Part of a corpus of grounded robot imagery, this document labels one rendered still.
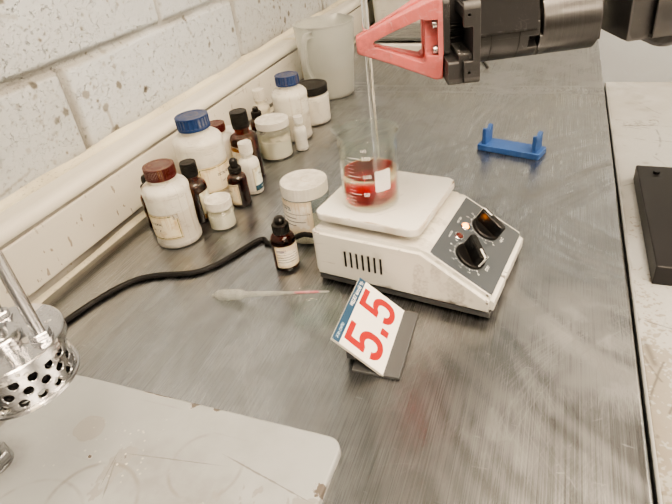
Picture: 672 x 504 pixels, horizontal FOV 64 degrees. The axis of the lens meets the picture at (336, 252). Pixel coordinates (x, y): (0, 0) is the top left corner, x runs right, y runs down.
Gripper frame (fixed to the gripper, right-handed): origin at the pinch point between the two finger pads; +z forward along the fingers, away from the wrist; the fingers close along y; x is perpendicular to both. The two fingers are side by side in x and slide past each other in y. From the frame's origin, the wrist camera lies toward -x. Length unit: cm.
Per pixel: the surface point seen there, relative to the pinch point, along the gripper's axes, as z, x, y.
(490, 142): -18.4, 24.8, -30.6
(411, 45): -12, 23, -89
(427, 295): -3.7, 23.7, 7.4
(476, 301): -8.1, 23.0, 9.7
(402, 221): -1.9, 16.5, 4.2
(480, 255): -9.0, 19.4, 7.2
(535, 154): -23.8, 25.0, -24.7
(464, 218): -8.7, 19.4, 0.2
